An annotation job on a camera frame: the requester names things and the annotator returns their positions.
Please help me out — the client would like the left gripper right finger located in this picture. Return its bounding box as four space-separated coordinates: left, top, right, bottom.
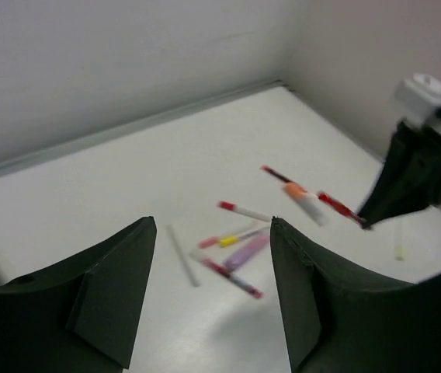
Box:
270 218 441 372

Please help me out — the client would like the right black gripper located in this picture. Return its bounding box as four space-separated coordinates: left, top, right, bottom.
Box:
358 121 441 229

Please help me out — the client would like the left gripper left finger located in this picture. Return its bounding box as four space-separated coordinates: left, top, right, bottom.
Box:
0 217 156 372

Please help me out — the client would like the yellow white pen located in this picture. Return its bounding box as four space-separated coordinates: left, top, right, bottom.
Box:
394 220 405 261

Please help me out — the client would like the dark red pen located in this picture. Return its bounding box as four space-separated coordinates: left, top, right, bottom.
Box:
261 165 300 187

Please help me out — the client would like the red gel pen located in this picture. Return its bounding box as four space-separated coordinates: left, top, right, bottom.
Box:
317 191 364 225

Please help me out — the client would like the orange capped white marker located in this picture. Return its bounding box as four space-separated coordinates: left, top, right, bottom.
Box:
283 182 326 226

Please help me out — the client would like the purple highlighter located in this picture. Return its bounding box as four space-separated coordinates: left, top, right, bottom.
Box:
223 231 270 271

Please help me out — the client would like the pink clear pen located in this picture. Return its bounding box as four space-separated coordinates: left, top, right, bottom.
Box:
189 251 264 299

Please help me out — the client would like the pink yellow marker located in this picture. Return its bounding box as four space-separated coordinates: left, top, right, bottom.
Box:
196 220 257 249

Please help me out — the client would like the red capped white marker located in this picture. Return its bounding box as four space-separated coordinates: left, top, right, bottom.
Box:
217 200 272 222

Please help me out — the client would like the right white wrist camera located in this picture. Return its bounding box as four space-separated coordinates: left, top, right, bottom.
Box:
391 73 441 127

